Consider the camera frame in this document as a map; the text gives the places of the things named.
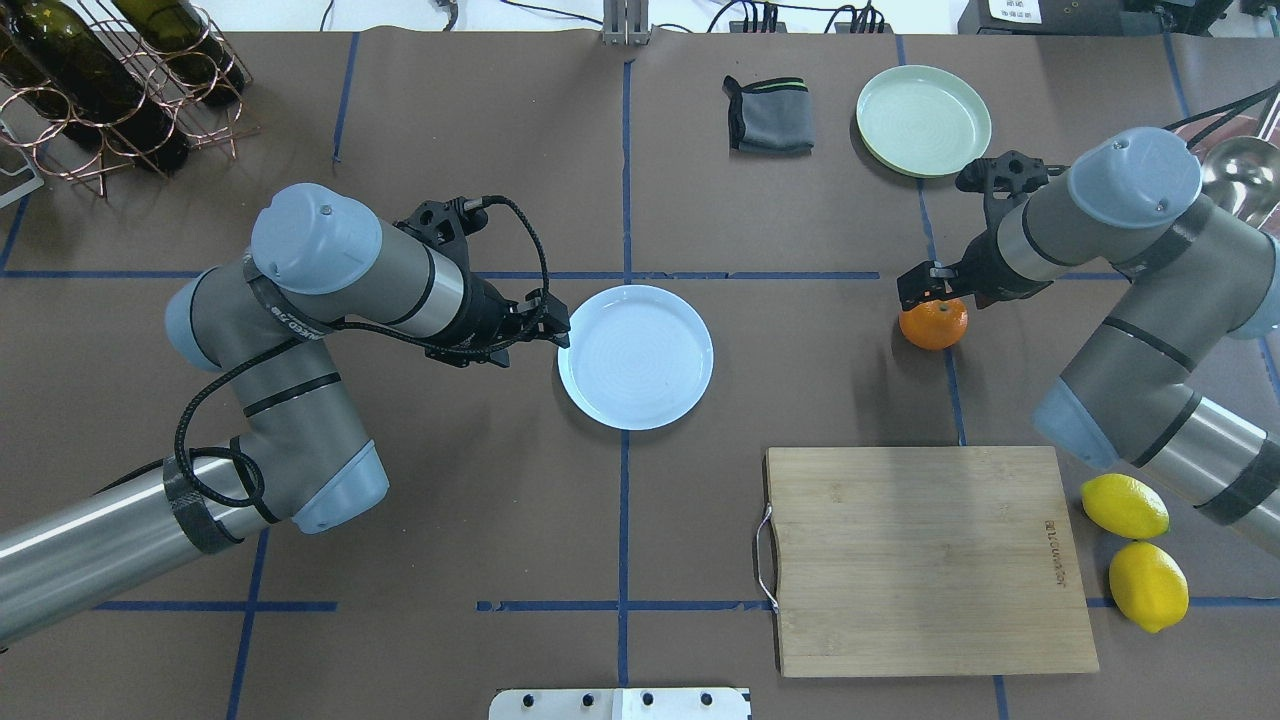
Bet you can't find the metal scoop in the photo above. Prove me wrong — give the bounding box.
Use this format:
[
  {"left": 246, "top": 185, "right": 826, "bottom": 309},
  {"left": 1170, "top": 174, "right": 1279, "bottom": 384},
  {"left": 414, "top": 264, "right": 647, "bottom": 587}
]
[{"left": 1202, "top": 90, "right": 1279, "bottom": 229}]

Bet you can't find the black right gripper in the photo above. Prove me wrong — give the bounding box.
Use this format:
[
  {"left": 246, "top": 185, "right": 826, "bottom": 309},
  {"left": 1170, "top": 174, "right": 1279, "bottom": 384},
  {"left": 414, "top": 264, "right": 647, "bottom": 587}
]
[{"left": 896, "top": 234, "right": 1051, "bottom": 311}]

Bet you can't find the light blue plate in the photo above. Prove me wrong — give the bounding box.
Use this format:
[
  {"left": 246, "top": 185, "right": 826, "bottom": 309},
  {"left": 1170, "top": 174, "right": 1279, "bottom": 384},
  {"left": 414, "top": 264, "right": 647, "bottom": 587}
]
[{"left": 557, "top": 284, "right": 716, "bottom": 430}]

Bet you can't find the grey folded cloth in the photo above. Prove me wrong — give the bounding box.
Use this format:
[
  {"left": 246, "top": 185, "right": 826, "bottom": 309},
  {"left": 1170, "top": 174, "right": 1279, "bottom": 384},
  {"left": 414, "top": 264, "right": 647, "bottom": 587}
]
[{"left": 722, "top": 76, "right": 815, "bottom": 156}]

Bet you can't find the green wine bottle front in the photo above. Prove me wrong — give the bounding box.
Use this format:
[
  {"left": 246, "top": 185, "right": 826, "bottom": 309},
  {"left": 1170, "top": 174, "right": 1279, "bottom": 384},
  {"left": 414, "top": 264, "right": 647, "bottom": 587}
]
[{"left": 3, "top": 1, "right": 189, "bottom": 176}]

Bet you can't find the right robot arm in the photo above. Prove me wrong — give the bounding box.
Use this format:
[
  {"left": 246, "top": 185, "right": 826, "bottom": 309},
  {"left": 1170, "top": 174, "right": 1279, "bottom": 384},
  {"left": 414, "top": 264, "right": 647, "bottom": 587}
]
[{"left": 897, "top": 127, "right": 1279, "bottom": 553}]

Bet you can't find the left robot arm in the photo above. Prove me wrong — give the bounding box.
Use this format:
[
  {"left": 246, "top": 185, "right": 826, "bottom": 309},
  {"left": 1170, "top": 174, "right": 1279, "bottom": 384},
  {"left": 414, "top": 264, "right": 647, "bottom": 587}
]
[{"left": 1, "top": 183, "right": 570, "bottom": 644}]

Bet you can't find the green wine bottle back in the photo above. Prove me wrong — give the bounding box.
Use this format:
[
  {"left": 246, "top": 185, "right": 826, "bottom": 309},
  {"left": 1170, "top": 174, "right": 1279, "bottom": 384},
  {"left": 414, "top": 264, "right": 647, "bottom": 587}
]
[{"left": 1, "top": 35, "right": 74, "bottom": 123}]

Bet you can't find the orange fruit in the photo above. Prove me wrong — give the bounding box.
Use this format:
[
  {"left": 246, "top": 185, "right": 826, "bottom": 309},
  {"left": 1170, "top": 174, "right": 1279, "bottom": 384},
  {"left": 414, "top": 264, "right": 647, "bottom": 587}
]
[{"left": 899, "top": 299, "right": 969, "bottom": 351}]

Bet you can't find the right yellow lemon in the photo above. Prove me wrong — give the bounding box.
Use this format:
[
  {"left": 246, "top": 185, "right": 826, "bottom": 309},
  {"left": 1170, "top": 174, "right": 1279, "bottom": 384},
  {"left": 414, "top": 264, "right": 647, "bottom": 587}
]
[{"left": 1107, "top": 541, "right": 1190, "bottom": 634}]

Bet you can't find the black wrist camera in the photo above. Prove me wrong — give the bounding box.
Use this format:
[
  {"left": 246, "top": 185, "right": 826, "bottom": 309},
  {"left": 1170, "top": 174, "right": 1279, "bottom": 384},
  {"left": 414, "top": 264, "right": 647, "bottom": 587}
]
[
  {"left": 393, "top": 197, "right": 489, "bottom": 252},
  {"left": 954, "top": 150, "right": 1070, "bottom": 232}
]

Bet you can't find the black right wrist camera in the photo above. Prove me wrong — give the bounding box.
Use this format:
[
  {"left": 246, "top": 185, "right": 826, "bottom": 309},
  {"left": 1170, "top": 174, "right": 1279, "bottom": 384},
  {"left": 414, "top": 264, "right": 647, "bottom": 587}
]
[{"left": 954, "top": 150, "right": 1070, "bottom": 232}]

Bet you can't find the aluminium frame post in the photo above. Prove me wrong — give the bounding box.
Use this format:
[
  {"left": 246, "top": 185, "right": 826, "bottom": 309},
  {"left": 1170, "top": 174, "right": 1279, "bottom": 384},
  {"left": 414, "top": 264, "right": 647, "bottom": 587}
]
[{"left": 602, "top": 0, "right": 652, "bottom": 46}]

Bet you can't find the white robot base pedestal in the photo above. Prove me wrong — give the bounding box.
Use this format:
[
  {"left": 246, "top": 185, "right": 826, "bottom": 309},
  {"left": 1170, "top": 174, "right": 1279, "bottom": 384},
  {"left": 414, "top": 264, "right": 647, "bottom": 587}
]
[{"left": 488, "top": 685, "right": 753, "bottom": 719}]

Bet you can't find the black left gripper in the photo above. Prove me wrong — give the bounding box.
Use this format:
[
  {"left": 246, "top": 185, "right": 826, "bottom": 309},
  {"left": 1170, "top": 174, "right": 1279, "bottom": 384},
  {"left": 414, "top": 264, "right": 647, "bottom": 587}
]
[{"left": 425, "top": 275, "right": 571, "bottom": 368}]

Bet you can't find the green plate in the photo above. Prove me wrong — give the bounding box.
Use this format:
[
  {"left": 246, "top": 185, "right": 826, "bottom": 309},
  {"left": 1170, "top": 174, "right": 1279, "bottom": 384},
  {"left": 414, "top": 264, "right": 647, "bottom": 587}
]
[{"left": 855, "top": 65, "right": 993, "bottom": 179}]

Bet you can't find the yellow lemon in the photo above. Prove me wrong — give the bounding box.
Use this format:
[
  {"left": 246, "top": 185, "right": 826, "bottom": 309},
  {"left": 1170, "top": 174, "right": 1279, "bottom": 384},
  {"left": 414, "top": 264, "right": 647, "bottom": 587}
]
[
  {"left": 1080, "top": 473, "right": 1171, "bottom": 541},
  {"left": 1107, "top": 541, "right": 1190, "bottom": 634}
]

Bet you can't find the left yellow lemon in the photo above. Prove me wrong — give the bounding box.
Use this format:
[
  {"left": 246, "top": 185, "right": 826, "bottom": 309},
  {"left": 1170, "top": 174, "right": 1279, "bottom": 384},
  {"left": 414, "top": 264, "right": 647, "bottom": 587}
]
[{"left": 1080, "top": 473, "right": 1171, "bottom": 541}]

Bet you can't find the green wine bottle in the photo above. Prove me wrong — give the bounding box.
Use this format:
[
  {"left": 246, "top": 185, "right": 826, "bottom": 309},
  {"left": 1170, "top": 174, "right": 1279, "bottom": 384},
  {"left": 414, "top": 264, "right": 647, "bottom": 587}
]
[
  {"left": 1, "top": 35, "right": 74, "bottom": 123},
  {"left": 113, "top": 1, "right": 246, "bottom": 108},
  {"left": 3, "top": 1, "right": 189, "bottom": 176}
]

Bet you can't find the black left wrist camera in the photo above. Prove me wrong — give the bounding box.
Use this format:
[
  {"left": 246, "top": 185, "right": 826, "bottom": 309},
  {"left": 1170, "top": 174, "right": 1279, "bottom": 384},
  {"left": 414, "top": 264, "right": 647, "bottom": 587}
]
[{"left": 393, "top": 197, "right": 489, "bottom": 252}]

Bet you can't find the green wine bottle middle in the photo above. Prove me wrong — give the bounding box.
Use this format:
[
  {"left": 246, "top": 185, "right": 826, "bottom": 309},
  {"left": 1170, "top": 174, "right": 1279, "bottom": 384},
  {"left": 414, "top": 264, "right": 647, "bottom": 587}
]
[{"left": 113, "top": 1, "right": 246, "bottom": 108}]

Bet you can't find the copper wire bottle rack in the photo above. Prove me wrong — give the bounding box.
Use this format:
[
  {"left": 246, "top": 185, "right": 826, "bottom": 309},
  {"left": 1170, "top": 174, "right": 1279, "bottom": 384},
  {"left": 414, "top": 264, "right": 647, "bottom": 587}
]
[{"left": 3, "top": 1, "right": 262, "bottom": 197}]

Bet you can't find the bamboo cutting board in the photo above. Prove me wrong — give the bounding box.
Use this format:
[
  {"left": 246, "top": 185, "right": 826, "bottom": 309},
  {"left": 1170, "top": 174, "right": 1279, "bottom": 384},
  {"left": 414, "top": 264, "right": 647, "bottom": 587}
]
[{"left": 764, "top": 446, "right": 1100, "bottom": 678}]

